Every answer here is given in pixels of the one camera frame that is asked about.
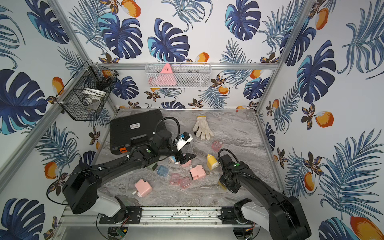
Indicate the yellow pencil sharpener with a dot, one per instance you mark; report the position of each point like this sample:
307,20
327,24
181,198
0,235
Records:
212,162

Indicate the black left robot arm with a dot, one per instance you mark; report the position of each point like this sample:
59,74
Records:
81,189

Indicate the clear wall-mounted shelf bin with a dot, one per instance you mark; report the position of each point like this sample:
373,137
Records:
188,74

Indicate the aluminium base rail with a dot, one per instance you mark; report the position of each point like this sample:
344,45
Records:
173,217

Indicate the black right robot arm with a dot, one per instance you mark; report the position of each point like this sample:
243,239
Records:
282,216

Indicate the blue clear sharpener tray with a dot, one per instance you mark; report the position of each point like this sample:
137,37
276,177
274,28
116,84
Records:
162,171

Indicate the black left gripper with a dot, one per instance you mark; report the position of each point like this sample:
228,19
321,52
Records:
180,154

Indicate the white knit work glove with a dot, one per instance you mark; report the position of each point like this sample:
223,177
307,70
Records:
202,129

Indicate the pink pencil sharpener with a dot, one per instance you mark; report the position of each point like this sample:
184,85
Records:
143,188
187,164
197,172

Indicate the pink clear sharpener tray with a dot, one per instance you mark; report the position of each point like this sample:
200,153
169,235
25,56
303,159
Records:
175,179
185,182

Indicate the black wire basket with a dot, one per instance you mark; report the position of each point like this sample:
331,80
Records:
92,85

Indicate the clear red-rimmed sharpener tray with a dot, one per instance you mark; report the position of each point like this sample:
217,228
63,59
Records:
216,146

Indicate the black plastic tool case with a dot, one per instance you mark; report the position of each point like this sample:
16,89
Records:
133,131

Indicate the pink triangular object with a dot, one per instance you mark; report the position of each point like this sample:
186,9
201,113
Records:
166,76

